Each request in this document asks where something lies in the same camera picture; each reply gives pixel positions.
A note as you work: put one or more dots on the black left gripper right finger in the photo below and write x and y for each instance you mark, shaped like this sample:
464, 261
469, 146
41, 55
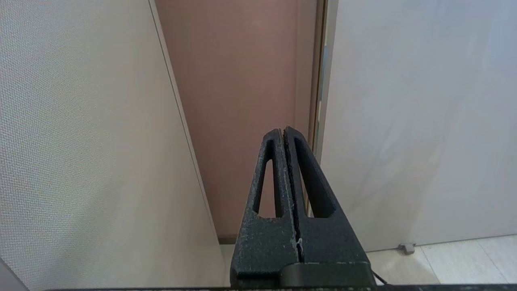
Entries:
327, 238

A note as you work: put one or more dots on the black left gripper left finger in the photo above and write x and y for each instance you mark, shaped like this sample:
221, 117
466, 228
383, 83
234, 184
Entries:
262, 242

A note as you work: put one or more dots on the small metal floor door stop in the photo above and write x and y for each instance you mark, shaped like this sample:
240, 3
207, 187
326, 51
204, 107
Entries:
406, 248

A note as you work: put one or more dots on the white room door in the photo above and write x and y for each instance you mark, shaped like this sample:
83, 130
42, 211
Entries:
424, 121

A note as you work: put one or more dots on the dark baseboard strip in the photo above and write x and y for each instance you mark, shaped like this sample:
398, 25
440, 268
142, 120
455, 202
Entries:
228, 239

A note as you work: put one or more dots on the beige cabinet panel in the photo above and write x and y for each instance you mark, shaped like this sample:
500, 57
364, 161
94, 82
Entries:
80, 161

